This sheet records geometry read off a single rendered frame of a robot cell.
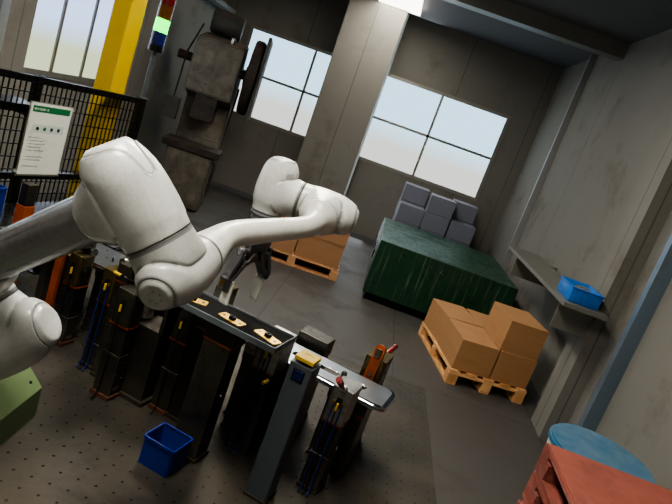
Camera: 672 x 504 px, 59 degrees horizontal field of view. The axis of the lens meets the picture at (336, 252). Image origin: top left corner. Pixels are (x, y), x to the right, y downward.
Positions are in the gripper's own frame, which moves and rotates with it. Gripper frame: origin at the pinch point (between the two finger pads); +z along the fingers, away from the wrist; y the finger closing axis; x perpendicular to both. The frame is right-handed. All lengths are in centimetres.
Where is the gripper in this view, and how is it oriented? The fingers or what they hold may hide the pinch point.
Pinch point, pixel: (239, 297)
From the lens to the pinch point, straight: 172.5
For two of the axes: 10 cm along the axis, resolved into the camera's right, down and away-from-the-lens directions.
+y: 4.8, -0.4, 8.8
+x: -8.1, -3.9, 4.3
